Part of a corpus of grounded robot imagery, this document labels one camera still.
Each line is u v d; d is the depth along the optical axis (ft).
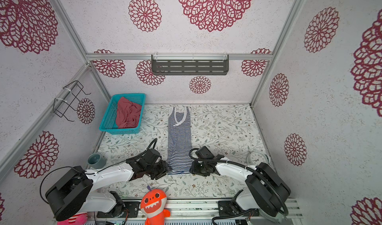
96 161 2.86
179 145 3.19
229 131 3.47
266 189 1.40
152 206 2.21
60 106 2.39
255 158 2.88
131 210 2.41
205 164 2.19
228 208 2.42
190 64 3.12
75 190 1.38
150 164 2.26
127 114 3.67
